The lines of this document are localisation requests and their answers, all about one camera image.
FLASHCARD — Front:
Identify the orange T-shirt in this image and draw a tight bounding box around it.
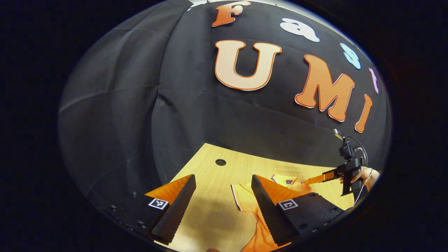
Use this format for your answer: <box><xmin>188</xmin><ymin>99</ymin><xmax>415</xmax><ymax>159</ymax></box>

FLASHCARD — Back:
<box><xmin>230</xmin><ymin>174</ymin><xmax>313</xmax><ymax>252</ymax></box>

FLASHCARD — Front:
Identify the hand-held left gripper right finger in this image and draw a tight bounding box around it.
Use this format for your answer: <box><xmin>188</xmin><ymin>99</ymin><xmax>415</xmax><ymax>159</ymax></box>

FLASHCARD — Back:
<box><xmin>251</xmin><ymin>174</ymin><xmax>345</xmax><ymax>246</ymax></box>

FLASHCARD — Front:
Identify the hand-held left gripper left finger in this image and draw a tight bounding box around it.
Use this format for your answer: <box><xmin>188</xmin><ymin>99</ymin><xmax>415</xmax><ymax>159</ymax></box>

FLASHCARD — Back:
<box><xmin>105</xmin><ymin>174</ymin><xmax>197</xmax><ymax>245</ymax></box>

